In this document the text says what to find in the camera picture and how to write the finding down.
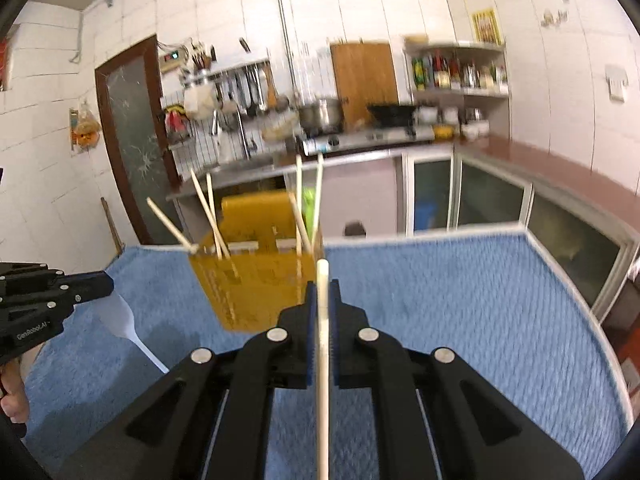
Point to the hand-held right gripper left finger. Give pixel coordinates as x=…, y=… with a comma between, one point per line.
x=311, y=320

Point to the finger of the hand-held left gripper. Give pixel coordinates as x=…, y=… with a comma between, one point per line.
x=85, y=287

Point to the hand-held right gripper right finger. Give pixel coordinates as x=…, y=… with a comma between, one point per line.
x=334, y=320

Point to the white plastic spoon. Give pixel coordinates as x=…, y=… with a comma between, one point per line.
x=117, y=320

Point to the gold perforated cutlery holder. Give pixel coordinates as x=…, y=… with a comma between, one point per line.
x=250, y=290

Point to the wooden chopstick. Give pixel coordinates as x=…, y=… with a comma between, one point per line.
x=297, y=215
x=211, y=200
x=170, y=225
x=205, y=205
x=319, y=175
x=299, y=175
x=323, y=410

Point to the person's left hand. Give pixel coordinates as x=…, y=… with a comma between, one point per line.
x=15, y=400

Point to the wooden stick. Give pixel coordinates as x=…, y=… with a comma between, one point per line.
x=112, y=230

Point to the blue textured mat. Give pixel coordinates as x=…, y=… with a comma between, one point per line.
x=450, y=310

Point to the blue bin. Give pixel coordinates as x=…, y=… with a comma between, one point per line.
x=432, y=216

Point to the orange hanging bag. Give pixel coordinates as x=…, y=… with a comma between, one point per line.
x=86, y=130

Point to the brown frosted glass door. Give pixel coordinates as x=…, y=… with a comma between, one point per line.
x=135, y=135

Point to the steel gas stove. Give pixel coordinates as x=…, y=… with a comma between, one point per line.
x=370, y=140

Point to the red plastic bag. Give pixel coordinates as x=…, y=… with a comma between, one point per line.
x=176, y=125

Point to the steel cooking pot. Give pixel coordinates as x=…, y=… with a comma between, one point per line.
x=320, y=112

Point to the black wok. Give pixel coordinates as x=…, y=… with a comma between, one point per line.
x=390, y=112

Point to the white plastic bag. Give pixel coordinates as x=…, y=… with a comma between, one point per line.
x=199, y=102

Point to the kitchen counter cabinet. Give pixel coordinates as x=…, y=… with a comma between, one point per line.
x=500, y=150

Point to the white electrical box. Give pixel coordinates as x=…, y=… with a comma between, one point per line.
x=170, y=58

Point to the wooden cutting board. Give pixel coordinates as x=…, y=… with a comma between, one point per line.
x=365, y=77

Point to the shelf of condiment bottles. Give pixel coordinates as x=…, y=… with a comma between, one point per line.
x=455, y=75

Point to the white wall shelf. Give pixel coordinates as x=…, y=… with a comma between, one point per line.
x=457, y=92

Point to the grey vertical wall pipe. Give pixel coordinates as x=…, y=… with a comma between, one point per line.
x=282, y=35

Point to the yellow wall poster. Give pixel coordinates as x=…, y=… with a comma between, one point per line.
x=486, y=26

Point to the white wall socket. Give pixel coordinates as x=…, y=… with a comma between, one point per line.
x=617, y=84

